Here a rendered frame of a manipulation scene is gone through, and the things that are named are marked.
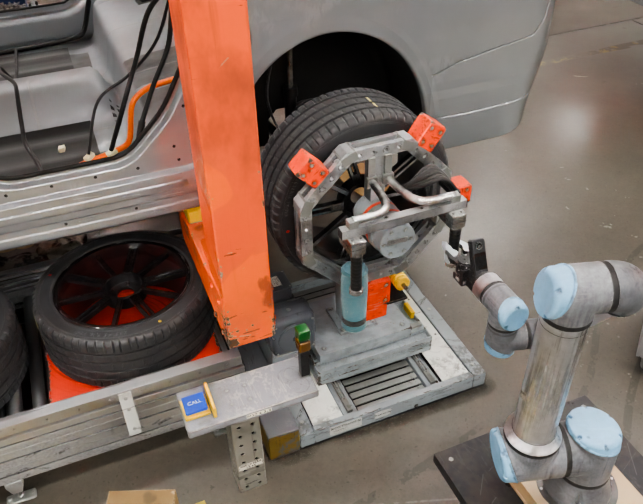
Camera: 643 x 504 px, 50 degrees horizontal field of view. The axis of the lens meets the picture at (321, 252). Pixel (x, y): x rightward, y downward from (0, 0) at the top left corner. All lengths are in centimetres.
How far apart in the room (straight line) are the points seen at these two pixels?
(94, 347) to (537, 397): 145
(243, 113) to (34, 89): 153
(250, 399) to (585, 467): 100
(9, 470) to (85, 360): 43
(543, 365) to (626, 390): 138
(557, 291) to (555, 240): 221
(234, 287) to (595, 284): 108
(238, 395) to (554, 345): 105
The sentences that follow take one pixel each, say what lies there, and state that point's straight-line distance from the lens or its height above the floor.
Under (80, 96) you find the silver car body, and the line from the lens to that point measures 317.
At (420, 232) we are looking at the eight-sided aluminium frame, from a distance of 247.
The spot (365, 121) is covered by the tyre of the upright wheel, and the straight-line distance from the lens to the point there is 218.
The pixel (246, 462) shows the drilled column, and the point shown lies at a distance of 246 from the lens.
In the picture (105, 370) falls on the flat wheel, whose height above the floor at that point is 37.
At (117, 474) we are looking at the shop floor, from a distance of 273.
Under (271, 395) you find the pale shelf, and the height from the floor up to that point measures 45.
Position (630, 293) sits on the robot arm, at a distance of 160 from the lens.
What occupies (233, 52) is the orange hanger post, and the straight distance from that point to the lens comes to 176.
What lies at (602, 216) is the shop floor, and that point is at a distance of 401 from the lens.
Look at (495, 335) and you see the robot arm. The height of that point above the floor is 73.
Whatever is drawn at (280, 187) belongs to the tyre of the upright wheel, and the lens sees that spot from 218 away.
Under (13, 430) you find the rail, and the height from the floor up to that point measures 36.
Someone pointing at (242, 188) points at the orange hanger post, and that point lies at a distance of 194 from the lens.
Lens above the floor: 216
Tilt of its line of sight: 38 degrees down
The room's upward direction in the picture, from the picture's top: 1 degrees counter-clockwise
